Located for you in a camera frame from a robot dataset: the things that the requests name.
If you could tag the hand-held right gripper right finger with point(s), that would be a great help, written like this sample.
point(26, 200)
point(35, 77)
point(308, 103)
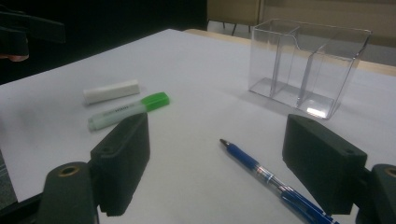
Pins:
point(323, 161)

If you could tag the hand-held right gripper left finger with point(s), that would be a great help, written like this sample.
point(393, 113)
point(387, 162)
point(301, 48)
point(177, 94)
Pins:
point(121, 161)

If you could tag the clear plastic pen holder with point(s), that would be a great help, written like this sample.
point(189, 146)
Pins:
point(317, 110)

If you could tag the green highlighter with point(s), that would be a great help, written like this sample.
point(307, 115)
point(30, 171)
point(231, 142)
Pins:
point(155, 101)

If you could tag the white glue stick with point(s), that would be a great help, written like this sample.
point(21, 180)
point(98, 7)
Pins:
point(110, 91)

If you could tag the blue ballpoint pen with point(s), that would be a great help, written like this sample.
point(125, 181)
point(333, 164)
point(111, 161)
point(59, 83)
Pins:
point(239, 154)

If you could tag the black curtain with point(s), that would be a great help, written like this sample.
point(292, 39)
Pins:
point(109, 18)

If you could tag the white table board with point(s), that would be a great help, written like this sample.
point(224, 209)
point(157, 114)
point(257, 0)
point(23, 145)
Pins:
point(202, 77)

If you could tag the light wooden desk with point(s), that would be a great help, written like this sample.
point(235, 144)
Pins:
point(233, 9)

